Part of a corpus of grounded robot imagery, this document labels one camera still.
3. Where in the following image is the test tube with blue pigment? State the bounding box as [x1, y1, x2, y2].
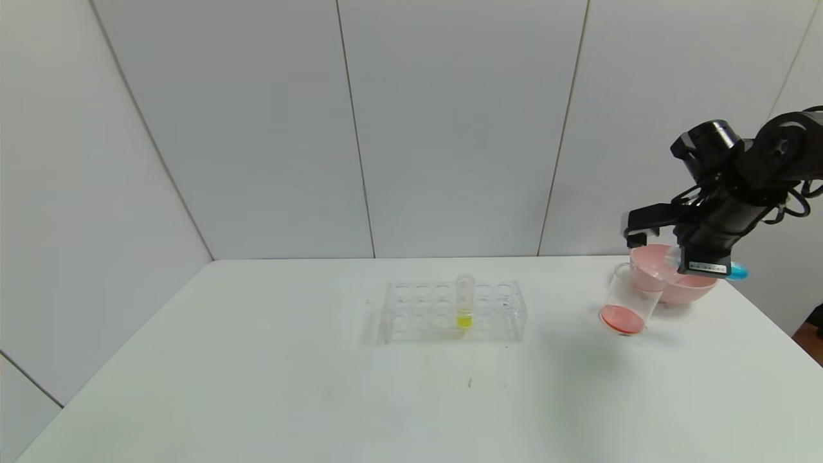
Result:
[665, 247, 750, 281]

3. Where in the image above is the clear acrylic test tube rack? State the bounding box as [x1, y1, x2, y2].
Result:
[379, 279, 529, 345]

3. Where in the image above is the test tube with yellow pigment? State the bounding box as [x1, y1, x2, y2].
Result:
[455, 275, 476, 331]

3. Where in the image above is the clear glass beaker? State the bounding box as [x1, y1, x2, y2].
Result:
[599, 262, 664, 337]

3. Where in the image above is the pink bowl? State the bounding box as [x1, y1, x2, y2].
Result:
[629, 243, 720, 305]

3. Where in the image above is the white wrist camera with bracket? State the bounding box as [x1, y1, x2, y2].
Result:
[622, 203, 686, 250]

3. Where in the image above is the black cable with white tag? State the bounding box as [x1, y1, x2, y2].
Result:
[768, 180, 823, 221]

